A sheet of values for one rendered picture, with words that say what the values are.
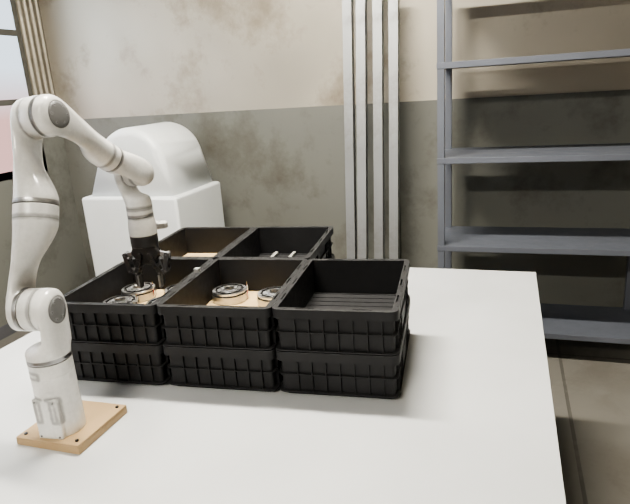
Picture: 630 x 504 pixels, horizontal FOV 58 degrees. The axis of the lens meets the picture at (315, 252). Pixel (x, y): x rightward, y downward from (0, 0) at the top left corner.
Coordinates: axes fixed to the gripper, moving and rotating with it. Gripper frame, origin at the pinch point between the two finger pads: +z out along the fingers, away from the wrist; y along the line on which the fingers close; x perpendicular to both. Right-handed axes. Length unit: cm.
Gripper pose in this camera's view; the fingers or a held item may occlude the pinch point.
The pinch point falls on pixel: (150, 282)
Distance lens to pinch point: 169.6
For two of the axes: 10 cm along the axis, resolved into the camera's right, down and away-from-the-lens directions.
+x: 1.5, -2.9, 9.4
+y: 9.9, -0.2, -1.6
